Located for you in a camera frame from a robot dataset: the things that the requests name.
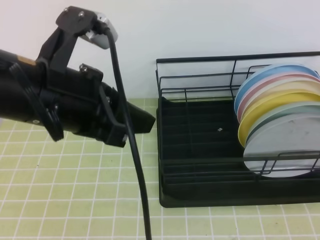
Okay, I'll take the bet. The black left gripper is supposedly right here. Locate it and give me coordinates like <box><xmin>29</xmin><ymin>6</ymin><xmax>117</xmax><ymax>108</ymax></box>
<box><xmin>38</xmin><ymin>64</ymin><xmax>156</xmax><ymax>148</ymax></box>

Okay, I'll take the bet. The grey plate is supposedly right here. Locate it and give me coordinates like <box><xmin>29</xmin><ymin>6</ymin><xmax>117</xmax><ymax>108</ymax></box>
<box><xmin>243</xmin><ymin>113</ymin><xmax>320</xmax><ymax>178</ymax></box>

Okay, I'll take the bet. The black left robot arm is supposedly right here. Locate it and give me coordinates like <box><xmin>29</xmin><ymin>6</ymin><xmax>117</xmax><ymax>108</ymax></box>
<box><xmin>0</xmin><ymin>51</ymin><xmax>128</xmax><ymax>147</ymax></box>

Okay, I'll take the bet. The yellow plate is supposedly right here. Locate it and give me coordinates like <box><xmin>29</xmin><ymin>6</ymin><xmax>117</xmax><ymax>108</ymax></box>
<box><xmin>237</xmin><ymin>90</ymin><xmax>320</xmax><ymax>147</ymax></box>

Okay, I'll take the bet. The pink plate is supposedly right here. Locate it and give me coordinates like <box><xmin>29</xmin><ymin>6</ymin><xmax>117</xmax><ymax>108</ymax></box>
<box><xmin>234</xmin><ymin>72</ymin><xmax>320</xmax><ymax>122</ymax></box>

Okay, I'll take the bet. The light blue plate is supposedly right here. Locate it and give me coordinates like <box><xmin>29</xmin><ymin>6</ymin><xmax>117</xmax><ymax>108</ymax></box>
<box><xmin>234</xmin><ymin>64</ymin><xmax>320</xmax><ymax>113</ymax></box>

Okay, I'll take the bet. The cream white plate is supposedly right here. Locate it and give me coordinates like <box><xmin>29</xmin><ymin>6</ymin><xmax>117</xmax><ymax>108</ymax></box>
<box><xmin>237</xmin><ymin>77</ymin><xmax>320</xmax><ymax>122</ymax></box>

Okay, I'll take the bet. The mint green plate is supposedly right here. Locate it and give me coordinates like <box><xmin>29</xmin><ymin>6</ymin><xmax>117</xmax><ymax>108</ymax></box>
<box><xmin>245</xmin><ymin>101</ymin><xmax>320</xmax><ymax>145</ymax></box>

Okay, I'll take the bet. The black drip tray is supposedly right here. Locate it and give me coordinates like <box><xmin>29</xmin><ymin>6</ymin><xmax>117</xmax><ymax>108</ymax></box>
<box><xmin>156</xmin><ymin>97</ymin><xmax>320</xmax><ymax>208</ymax></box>

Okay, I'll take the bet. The black camera cable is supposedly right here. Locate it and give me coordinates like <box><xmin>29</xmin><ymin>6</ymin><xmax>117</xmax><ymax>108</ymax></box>
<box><xmin>96</xmin><ymin>21</ymin><xmax>153</xmax><ymax>240</ymax></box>

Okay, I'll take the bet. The black wire dish rack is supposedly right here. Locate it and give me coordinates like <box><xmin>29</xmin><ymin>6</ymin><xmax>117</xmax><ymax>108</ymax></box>
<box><xmin>155</xmin><ymin>51</ymin><xmax>320</xmax><ymax>181</ymax></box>

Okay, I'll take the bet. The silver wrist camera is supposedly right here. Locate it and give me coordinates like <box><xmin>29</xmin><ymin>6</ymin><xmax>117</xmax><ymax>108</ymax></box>
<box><xmin>80</xmin><ymin>12</ymin><xmax>118</xmax><ymax>50</ymax></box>

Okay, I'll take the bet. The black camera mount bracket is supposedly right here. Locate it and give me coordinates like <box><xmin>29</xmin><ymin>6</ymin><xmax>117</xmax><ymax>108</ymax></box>
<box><xmin>36</xmin><ymin>6</ymin><xmax>98</xmax><ymax>74</ymax></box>

